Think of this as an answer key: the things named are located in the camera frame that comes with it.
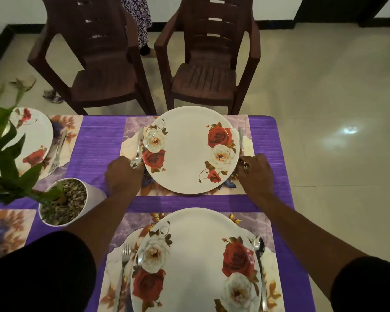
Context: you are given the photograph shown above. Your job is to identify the person's right hand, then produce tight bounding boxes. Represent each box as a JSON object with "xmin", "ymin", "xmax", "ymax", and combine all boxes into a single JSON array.
[{"xmin": 236, "ymin": 154, "xmax": 274, "ymax": 202}]

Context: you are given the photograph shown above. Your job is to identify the person's left hand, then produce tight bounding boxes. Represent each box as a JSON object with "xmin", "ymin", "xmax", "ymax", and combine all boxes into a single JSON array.
[{"xmin": 104, "ymin": 156, "xmax": 145, "ymax": 198}]

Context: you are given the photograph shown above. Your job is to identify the floral print placemat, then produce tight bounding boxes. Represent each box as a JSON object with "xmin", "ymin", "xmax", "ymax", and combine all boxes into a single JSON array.
[
  {"xmin": 97, "ymin": 211, "xmax": 286, "ymax": 312},
  {"xmin": 120, "ymin": 114, "xmax": 256, "ymax": 196},
  {"xmin": 0, "ymin": 209, "xmax": 37, "ymax": 265},
  {"xmin": 0, "ymin": 115, "xmax": 84, "ymax": 192}
]

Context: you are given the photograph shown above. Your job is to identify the white rose print plate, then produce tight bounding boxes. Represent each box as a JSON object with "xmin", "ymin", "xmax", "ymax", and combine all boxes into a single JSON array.
[
  {"xmin": 1, "ymin": 107, "xmax": 54, "ymax": 181},
  {"xmin": 130, "ymin": 208, "xmax": 264, "ymax": 312},
  {"xmin": 142, "ymin": 105, "xmax": 242, "ymax": 195}
]

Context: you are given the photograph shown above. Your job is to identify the purple printed paper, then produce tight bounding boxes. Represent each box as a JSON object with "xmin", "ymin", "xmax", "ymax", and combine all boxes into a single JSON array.
[{"xmin": 42, "ymin": 89, "xmax": 65, "ymax": 104}]

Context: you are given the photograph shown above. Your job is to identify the person's right forearm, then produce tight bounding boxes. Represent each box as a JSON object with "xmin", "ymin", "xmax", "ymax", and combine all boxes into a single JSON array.
[{"xmin": 257, "ymin": 195, "xmax": 368, "ymax": 299}]

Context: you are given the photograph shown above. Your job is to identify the person's black shirt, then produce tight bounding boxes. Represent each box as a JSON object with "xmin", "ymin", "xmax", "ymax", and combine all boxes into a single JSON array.
[{"xmin": 0, "ymin": 230, "xmax": 390, "ymax": 312}]

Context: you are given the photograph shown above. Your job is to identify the green plant in white pot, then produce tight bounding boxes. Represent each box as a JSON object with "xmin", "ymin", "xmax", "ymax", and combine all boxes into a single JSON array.
[{"xmin": 0, "ymin": 79, "xmax": 108, "ymax": 227}]

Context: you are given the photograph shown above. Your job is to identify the purple tablecloth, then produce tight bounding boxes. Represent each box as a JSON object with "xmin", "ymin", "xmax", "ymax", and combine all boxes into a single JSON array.
[{"xmin": 0, "ymin": 115, "xmax": 316, "ymax": 312}]

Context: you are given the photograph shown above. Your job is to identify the brown plastic armchair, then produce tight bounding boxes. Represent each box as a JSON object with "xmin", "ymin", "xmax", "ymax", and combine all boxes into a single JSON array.
[
  {"xmin": 27, "ymin": 0, "xmax": 157, "ymax": 116},
  {"xmin": 153, "ymin": 0, "xmax": 261, "ymax": 115}
]

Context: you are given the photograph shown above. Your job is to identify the grey patterned hanging cloth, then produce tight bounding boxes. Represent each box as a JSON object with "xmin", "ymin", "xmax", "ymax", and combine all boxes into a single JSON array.
[{"xmin": 118, "ymin": 0, "xmax": 153, "ymax": 57}]

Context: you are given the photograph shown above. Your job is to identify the dark wooden door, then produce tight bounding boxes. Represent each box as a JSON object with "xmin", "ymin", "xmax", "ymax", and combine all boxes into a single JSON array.
[{"xmin": 294, "ymin": 0, "xmax": 390, "ymax": 28}]

